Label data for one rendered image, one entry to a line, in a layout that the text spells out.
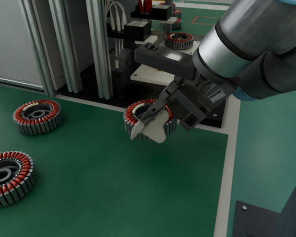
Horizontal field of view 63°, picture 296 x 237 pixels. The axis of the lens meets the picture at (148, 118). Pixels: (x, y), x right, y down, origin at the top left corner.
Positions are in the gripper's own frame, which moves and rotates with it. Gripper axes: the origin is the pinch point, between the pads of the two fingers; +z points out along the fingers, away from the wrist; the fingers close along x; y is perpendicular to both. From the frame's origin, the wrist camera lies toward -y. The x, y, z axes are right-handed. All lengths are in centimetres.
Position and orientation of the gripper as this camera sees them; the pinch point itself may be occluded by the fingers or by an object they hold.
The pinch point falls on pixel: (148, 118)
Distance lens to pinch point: 51.9
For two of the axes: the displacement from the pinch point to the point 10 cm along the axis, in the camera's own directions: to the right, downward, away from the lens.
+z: -4.5, 5.1, 7.4
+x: 5.5, -5.0, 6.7
